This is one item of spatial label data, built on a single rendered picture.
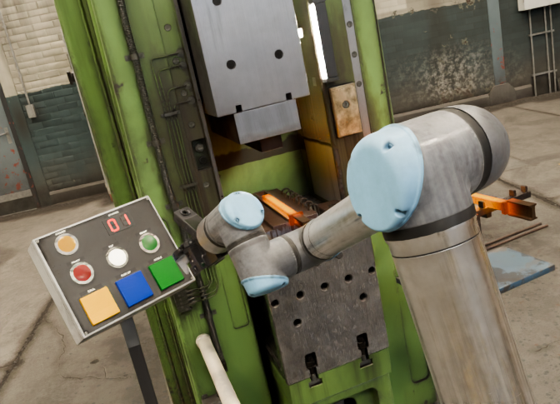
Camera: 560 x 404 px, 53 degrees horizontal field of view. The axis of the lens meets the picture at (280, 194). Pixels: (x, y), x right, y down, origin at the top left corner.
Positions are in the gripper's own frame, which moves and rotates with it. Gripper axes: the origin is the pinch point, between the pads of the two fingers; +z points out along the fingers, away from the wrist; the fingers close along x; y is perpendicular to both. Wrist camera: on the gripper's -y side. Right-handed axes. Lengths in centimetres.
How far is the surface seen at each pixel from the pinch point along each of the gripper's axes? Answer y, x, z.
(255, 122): -25.9, 40.8, -6.4
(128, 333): 9.3, -10.3, 28.9
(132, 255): -7.5, -6.0, 11.1
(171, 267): 0.3, 1.8, 10.3
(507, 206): 34, 77, -39
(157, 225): -12.3, 5.0, 11.1
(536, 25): -102, 747, 198
